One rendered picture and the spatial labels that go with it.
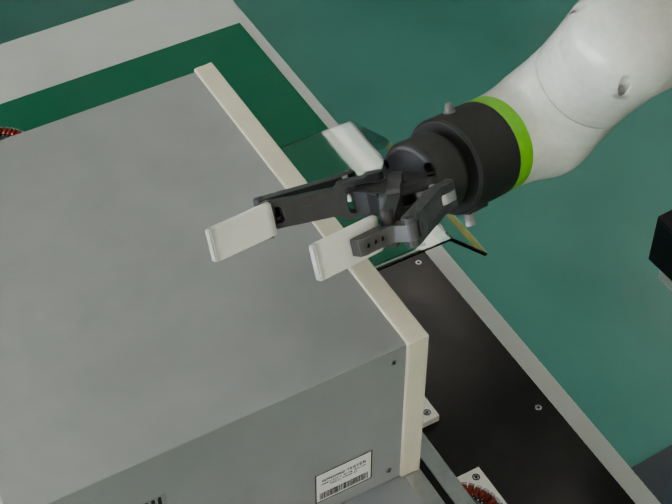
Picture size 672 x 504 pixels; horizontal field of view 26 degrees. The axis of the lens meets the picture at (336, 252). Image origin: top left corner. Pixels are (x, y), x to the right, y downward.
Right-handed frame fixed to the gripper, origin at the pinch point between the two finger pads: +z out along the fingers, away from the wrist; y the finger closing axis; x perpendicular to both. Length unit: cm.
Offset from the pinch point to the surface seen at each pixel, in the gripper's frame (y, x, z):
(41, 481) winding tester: 9.6, -13.4, 20.7
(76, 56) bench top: 123, -1, -59
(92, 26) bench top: 126, 3, -65
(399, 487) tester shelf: 6.9, -30.9, -13.6
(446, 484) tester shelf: 4.1, -31.6, -17.1
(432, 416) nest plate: 38, -45, -47
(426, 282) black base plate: 53, -35, -64
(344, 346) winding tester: 1.6, -11.8, -6.6
